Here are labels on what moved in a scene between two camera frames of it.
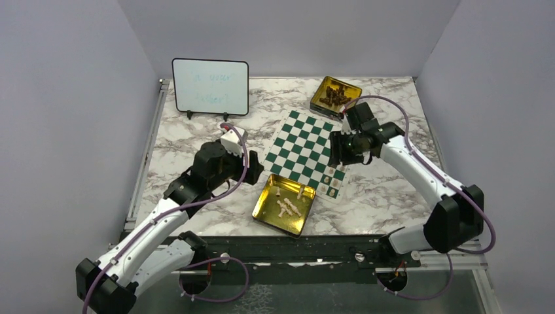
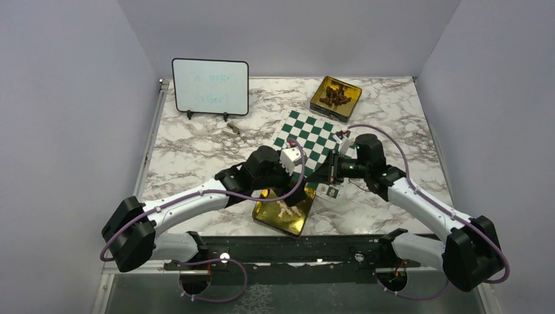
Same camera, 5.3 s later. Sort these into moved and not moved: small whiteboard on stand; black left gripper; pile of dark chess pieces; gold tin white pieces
Moved: black left gripper
Not moved: gold tin white pieces; pile of dark chess pieces; small whiteboard on stand
